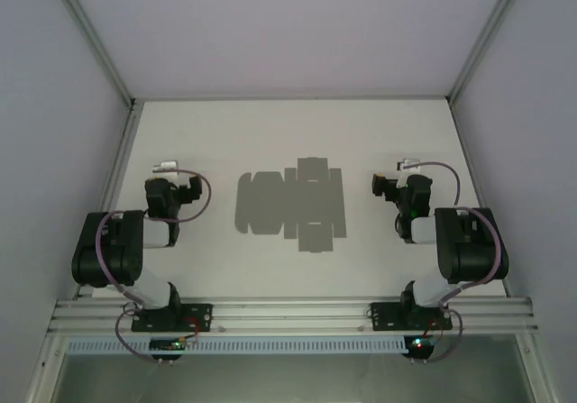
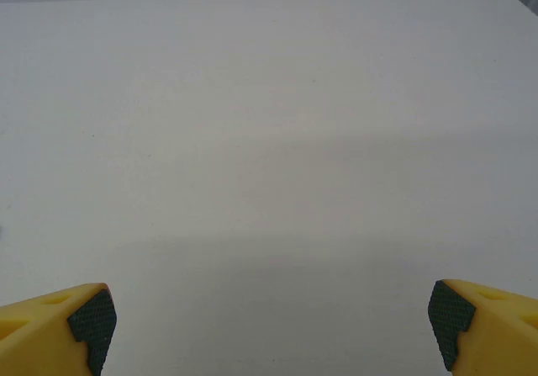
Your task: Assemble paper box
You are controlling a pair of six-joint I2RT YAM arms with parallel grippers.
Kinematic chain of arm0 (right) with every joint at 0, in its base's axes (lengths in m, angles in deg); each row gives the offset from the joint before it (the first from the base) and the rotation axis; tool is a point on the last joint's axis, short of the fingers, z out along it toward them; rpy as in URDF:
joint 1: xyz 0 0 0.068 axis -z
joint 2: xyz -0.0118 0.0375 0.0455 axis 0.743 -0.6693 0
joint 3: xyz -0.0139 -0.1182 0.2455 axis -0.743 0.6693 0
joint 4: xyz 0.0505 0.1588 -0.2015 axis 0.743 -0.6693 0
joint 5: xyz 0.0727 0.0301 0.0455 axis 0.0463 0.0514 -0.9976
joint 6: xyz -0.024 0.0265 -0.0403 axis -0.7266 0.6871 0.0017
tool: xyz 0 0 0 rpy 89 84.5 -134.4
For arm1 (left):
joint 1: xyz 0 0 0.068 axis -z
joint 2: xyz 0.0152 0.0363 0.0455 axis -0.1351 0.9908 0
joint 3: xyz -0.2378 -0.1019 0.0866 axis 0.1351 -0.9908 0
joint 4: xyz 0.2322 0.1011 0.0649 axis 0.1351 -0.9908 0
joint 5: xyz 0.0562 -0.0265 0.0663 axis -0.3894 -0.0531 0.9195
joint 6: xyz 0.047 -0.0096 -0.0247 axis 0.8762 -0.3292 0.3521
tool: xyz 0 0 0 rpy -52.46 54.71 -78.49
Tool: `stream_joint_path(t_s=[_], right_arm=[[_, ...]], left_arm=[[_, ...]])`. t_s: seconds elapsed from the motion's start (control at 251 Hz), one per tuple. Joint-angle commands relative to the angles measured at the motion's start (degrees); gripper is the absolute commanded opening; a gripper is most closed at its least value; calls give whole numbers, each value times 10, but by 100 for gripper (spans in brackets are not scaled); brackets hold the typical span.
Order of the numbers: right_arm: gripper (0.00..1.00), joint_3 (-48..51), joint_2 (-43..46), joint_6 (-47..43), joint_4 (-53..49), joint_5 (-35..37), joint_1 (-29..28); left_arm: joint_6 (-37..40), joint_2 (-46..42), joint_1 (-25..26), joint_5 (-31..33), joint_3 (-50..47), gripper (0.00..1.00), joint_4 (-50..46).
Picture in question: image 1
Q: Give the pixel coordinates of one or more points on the grey paper box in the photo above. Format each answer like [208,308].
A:
[288,204]

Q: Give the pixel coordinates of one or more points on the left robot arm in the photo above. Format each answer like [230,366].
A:
[103,263]

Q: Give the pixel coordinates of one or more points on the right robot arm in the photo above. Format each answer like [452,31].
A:
[473,259]

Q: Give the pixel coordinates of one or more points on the left control board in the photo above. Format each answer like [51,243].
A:
[167,345]

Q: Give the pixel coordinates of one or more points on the control board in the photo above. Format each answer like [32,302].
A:
[167,345]
[419,344]

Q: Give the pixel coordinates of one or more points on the right control board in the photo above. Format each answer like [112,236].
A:
[419,344]

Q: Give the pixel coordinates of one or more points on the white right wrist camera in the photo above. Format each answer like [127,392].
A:
[408,165]

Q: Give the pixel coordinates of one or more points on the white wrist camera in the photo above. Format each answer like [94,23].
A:
[408,165]
[165,166]

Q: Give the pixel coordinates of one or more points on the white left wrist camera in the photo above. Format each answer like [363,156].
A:
[165,166]

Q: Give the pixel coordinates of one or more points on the aluminium side rail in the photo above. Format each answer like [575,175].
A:
[117,186]
[478,186]

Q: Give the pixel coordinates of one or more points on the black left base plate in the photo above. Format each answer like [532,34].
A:
[198,317]

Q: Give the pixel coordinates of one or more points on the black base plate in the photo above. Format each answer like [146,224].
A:
[383,317]
[198,317]

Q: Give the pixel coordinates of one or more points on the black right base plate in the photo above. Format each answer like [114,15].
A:
[383,317]

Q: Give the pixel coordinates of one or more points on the aluminium mounting rail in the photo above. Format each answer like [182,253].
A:
[293,315]

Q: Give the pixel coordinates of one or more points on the aluminium frame post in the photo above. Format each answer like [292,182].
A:
[489,33]
[90,38]

